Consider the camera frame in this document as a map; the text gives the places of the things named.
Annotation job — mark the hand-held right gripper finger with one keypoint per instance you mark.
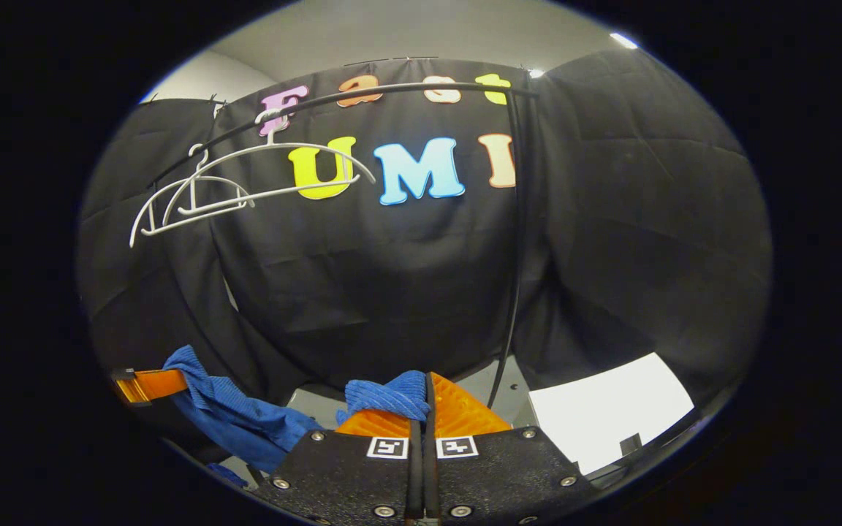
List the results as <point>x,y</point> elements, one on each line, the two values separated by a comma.
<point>432,475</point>
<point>415,475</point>

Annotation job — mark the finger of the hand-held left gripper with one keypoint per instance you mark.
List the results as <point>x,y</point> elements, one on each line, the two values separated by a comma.
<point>158,383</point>

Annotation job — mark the white plastic clothes hanger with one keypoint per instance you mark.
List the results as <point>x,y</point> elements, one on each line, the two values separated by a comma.
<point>194,220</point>
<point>304,188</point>

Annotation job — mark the black metal clothes rack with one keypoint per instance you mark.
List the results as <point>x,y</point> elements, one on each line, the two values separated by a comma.
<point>521,219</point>

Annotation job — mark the white flat sheet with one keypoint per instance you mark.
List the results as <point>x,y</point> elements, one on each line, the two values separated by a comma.
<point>604,416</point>

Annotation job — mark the black backdrop cloth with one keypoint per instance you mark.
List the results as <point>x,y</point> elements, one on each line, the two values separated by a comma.
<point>647,219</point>

